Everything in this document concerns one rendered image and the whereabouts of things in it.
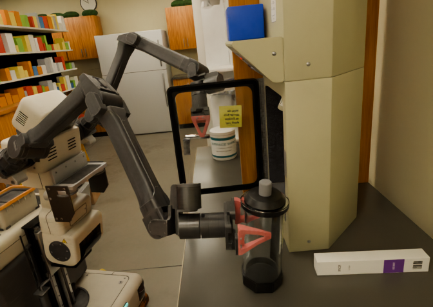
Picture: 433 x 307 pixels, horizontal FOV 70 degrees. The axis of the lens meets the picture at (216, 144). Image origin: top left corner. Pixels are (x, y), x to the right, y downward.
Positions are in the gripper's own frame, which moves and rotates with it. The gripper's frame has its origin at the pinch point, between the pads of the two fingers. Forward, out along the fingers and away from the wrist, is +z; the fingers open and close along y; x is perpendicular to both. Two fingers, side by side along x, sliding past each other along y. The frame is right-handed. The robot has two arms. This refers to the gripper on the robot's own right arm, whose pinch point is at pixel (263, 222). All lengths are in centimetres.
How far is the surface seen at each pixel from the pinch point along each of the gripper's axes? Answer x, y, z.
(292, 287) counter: 16.2, -3.2, 6.4
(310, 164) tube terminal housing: -9.7, 10.5, 13.1
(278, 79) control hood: -31.0, 11.2, 4.5
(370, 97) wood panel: -18, 48, 45
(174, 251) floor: 118, 138, -48
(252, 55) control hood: -36.5, 11.3, -1.3
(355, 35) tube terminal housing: -40, 21, 25
